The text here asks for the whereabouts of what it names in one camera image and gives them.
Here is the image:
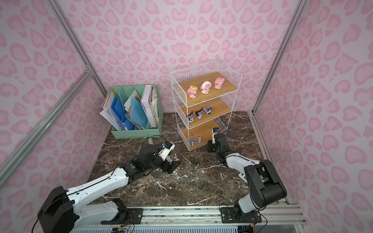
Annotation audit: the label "green hat pink figurine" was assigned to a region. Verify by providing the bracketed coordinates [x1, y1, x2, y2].
[187, 85, 198, 99]

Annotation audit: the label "pink bow My Melody figurine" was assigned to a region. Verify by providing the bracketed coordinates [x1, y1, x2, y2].
[214, 77, 225, 89]

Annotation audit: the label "papers and folders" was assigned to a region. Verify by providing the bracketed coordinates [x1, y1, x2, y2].
[99, 85, 160, 131]

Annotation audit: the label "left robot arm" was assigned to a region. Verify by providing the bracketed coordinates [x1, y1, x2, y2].
[37, 141, 181, 233]

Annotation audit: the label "large purple Kuromi doll figurine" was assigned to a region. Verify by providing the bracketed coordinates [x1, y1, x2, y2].
[204, 105, 212, 116]

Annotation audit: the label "aluminium frame profile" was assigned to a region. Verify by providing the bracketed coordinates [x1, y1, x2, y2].
[1, 1, 106, 187]

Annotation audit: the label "white calculator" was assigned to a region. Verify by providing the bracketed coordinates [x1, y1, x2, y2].
[239, 173, 247, 182]

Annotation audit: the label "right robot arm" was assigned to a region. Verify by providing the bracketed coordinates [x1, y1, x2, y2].
[207, 133, 287, 220]

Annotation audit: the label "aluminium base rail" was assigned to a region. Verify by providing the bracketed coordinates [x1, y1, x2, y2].
[74, 200, 310, 233]

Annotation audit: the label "white wire wooden shelf rack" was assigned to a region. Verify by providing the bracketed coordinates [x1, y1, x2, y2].
[170, 60, 242, 151]

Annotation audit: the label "small black Kuromi figurine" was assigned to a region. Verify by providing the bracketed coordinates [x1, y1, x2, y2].
[187, 111, 194, 124]

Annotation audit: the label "mint green file organizer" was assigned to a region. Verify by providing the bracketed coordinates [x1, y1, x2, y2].
[100, 83, 164, 140]

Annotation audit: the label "white hood My Melody figurine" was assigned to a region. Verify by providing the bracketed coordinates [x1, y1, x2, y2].
[200, 81, 211, 94]

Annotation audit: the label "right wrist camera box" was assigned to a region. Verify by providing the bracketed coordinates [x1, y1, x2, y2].
[212, 127, 220, 144]

